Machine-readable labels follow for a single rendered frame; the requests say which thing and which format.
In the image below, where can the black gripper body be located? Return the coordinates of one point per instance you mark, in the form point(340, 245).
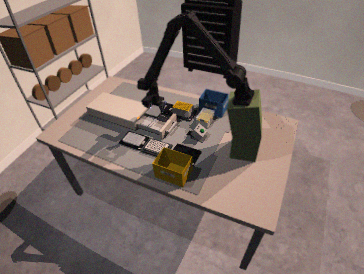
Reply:
point(159, 102)

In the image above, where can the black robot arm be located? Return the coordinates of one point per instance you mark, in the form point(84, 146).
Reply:
point(243, 94)

